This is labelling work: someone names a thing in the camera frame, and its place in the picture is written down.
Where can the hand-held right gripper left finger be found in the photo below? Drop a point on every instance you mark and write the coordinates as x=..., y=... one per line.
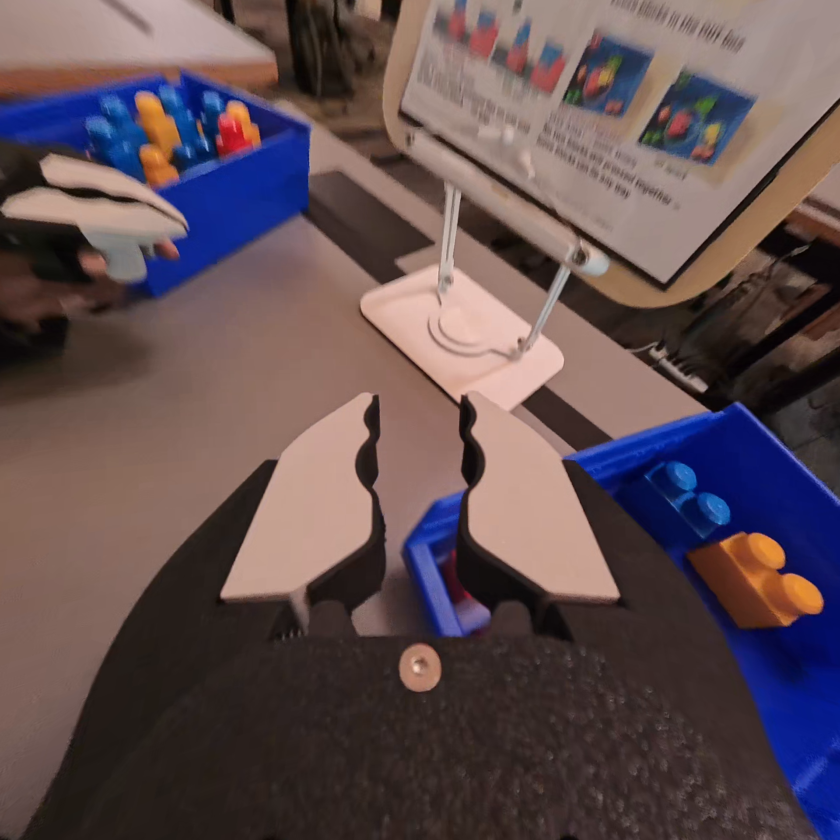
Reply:
x=308, y=518

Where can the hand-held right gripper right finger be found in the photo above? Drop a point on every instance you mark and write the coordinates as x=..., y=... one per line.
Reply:
x=538, y=518

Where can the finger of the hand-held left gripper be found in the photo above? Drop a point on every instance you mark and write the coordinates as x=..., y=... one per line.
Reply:
x=85, y=172
x=98, y=211

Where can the pile of assorted building blocks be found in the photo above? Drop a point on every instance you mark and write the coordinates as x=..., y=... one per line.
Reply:
x=157, y=124

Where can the red mega block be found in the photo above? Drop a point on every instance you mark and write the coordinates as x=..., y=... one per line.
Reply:
x=454, y=577

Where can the blue plastic bin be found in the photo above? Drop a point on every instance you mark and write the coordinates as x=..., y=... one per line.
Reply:
x=787, y=689
x=229, y=197

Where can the blue mega block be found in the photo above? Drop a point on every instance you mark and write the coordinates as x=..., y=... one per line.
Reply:
x=682, y=499

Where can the yellow mega block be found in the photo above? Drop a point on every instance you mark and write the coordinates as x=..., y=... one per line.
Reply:
x=741, y=577

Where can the person's left hand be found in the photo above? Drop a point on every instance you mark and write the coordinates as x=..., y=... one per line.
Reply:
x=39, y=302

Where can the white power strip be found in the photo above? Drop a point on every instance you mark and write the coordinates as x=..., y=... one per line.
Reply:
x=679, y=369

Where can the printed instruction sheet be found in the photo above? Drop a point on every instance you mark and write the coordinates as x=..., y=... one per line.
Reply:
x=590, y=98

